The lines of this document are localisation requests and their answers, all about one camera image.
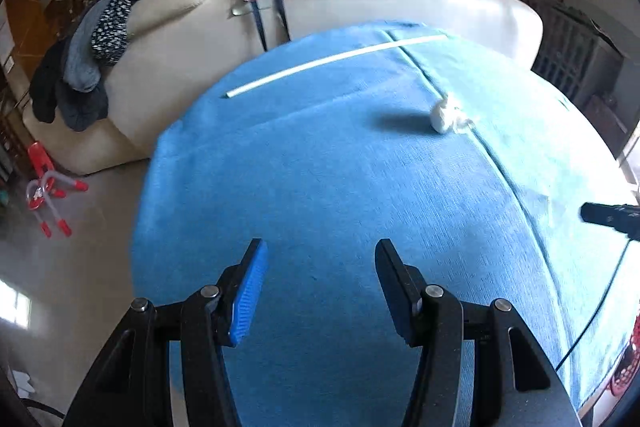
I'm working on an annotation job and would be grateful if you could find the thin black cable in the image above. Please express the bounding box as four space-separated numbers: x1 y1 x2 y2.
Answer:
556 243 633 369

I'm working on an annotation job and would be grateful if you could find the dark grey garment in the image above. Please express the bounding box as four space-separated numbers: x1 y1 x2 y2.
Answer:
55 0 110 132

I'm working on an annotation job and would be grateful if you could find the white plastic strip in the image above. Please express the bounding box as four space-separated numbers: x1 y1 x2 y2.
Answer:
225 34 448 98

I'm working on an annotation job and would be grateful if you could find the wooden baby crib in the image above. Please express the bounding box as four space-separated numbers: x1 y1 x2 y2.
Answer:
532 0 626 108

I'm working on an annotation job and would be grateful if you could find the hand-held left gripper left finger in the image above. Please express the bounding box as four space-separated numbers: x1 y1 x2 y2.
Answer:
65 238 268 427

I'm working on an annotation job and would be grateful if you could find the blue tablecloth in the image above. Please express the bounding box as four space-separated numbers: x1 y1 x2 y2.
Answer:
131 21 640 427

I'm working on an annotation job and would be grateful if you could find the black garment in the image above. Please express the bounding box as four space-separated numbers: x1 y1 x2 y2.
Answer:
29 39 68 124

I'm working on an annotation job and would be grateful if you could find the red white exercise tool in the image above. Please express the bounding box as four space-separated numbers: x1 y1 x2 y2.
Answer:
26 141 90 239

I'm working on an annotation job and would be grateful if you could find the dark blue strap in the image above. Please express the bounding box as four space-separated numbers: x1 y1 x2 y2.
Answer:
245 0 291 52

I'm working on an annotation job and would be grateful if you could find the white tissue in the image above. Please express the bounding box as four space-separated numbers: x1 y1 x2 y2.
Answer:
431 93 476 134

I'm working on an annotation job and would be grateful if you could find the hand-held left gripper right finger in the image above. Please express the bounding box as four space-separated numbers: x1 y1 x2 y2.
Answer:
375 238 583 427

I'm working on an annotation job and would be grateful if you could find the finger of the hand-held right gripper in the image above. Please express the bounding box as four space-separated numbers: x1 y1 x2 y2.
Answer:
580 202 640 239

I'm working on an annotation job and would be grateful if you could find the dark dotted garment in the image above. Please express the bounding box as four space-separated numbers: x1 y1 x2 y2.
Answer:
90 0 246 68

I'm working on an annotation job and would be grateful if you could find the red plastic mesh basket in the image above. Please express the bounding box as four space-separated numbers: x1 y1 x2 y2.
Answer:
607 307 640 413

